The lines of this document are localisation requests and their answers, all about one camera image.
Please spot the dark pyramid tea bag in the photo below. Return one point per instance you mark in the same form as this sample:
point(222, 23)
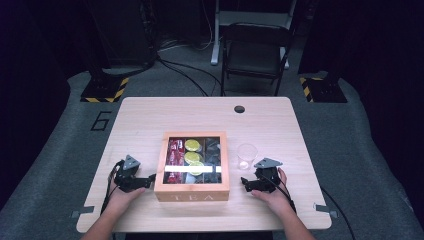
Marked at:
point(212, 159)
point(212, 178)
point(212, 146)

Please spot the black stand with striped base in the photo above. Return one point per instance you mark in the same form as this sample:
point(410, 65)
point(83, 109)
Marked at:
point(325, 91)
point(103, 90)

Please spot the person's left hand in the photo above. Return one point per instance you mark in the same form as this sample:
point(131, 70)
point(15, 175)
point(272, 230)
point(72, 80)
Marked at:
point(120, 201)

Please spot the dark curtain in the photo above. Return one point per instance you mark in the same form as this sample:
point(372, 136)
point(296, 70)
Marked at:
point(386, 73)
point(30, 83)

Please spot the white coffee capsule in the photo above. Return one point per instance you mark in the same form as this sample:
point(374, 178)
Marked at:
point(190, 179)

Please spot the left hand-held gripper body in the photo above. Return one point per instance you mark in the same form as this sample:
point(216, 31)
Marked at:
point(126, 175)

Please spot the white desk frame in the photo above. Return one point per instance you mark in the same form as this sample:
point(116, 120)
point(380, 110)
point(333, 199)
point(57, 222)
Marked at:
point(233, 16)

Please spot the grey table edge bracket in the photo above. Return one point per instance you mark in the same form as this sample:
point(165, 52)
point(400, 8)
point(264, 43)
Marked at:
point(82, 211)
point(325, 209)

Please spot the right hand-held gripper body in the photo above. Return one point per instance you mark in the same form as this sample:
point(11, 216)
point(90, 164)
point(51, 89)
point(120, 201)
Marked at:
point(268, 176)

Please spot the black cabinet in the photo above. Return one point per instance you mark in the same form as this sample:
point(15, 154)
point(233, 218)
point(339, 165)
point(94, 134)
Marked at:
point(121, 30)

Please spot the person's right hand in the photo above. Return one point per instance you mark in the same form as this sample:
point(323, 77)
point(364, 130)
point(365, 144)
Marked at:
point(278, 201)

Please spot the clear plastic cup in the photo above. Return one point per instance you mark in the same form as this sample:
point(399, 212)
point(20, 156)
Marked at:
point(247, 155)

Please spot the black folding chair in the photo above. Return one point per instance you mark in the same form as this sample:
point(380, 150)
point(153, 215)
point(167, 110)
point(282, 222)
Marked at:
point(255, 53)

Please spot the red foil packet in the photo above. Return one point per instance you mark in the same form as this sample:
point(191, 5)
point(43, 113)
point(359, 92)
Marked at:
point(173, 178)
point(175, 157)
point(176, 144)

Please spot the wooden tea box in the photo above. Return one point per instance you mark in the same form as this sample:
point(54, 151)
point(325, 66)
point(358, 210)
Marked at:
point(191, 192)

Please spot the green lid coffee capsule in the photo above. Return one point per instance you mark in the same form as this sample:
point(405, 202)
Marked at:
point(192, 157)
point(192, 145)
point(196, 167)

